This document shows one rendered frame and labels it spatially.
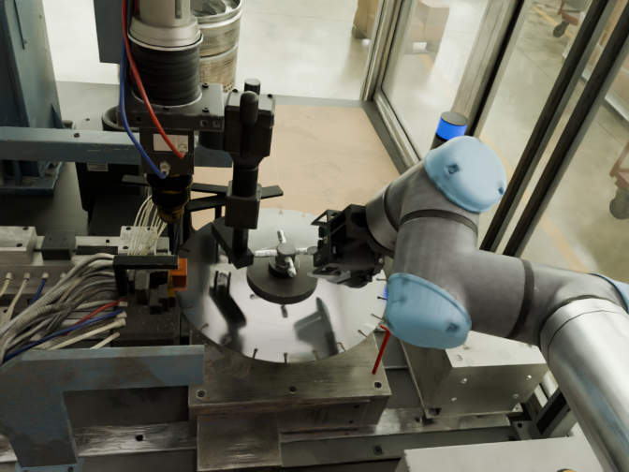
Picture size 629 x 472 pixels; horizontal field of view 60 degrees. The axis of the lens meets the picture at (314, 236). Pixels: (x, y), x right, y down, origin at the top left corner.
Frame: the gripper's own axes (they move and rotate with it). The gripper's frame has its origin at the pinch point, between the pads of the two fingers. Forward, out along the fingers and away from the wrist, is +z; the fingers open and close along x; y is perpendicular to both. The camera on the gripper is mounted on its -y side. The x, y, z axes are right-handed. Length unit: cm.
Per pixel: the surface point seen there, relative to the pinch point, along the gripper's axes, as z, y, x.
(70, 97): 78, 41, -69
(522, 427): 4.5, -37.1, 22.8
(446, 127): -10.5, -16.3, -22.0
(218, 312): 4.6, 15.7, 6.2
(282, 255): 1.3, 7.3, -2.1
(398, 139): 46, -47, -57
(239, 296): 5.4, 12.5, 3.5
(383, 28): 43, -44, -93
